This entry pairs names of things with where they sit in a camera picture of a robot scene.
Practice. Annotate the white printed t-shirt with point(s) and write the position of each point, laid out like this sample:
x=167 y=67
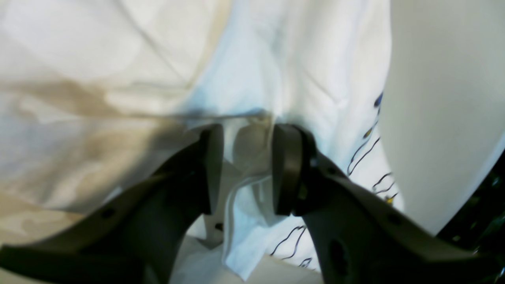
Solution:
x=95 y=94

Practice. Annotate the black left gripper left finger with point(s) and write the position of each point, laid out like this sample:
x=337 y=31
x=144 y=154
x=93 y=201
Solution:
x=136 y=236

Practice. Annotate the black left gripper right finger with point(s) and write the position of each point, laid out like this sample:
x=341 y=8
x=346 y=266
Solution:
x=358 y=238

